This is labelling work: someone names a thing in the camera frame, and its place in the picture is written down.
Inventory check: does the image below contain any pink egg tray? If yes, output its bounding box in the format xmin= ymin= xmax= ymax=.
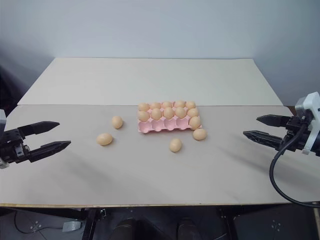
xmin=137 ymin=100 xmax=202 ymax=134

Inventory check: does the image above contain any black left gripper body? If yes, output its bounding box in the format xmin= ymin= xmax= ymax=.
xmin=0 ymin=127 xmax=32 ymax=165

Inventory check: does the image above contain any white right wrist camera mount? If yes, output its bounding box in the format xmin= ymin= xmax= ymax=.
xmin=294 ymin=91 xmax=320 ymax=157

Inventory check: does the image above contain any black box with white dots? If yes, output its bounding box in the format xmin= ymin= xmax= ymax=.
xmin=234 ymin=207 xmax=314 ymax=240

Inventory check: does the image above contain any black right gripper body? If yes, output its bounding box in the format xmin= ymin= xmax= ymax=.
xmin=281 ymin=115 xmax=311 ymax=152

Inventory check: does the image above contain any grey foot pedal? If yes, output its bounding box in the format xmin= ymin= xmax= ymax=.
xmin=61 ymin=220 xmax=83 ymax=233

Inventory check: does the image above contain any dark rounded shape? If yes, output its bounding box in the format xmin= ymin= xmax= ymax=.
xmin=115 ymin=218 xmax=141 ymax=240
xmin=178 ymin=217 xmax=199 ymax=240

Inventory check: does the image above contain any brown wooden furniture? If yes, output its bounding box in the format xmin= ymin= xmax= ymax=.
xmin=286 ymin=104 xmax=299 ymax=116

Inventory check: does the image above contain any thin black floor cable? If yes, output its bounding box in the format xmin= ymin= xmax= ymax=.
xmin=14 ymin=209 xmax=64 ymax=235

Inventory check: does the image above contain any black table leg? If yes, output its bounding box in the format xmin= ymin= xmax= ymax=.
xmin=219 ymin=207 xmax=235 ymax=240
xmin=83 ymin=207 xmax=99 ymax=240

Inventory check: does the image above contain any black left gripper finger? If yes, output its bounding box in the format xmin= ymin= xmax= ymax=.
xmin=26 ymin=140 xmax=72 ymax=163
xmin=17 ymin=121 xmax=61 ymax=139

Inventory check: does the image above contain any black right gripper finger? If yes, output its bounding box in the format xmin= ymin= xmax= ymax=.
xmin=256 ymin=114 xmax=292 ymax=128
xmin=242 ymin=129 xmax=285 ymax=152

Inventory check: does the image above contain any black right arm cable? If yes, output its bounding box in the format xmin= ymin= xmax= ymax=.
xmin=269 ymin=123 xmax=320 ymax=207

